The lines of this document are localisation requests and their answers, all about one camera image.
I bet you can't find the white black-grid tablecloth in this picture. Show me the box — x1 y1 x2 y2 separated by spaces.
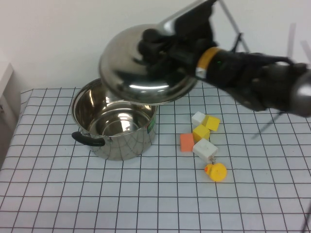
0 78 311 233

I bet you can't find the yellow rubber duck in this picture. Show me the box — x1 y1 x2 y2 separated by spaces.
203 162 227 182

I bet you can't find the white side cabinet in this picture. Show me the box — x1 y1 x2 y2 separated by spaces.
0 62 22 168

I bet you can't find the white plug charger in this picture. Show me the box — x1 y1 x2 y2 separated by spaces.
192 138 219 165

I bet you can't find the small white foam cube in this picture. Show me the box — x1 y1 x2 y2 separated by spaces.
191 111 207 127

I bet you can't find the stainless steel pot lid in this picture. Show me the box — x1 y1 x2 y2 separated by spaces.
99 0 216 105

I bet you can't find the thin grey rod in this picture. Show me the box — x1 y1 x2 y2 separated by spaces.
218 0 251 53

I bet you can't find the thin black rod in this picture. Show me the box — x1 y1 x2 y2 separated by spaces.
251 109 286 139

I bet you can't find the yellow foam cube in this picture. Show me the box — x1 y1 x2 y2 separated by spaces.
205 116 221 132
192 124 210 141

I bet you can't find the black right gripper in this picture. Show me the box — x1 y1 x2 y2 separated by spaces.
138 4 219 76

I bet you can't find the orange foam block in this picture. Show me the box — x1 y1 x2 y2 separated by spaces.
180 133 195 153

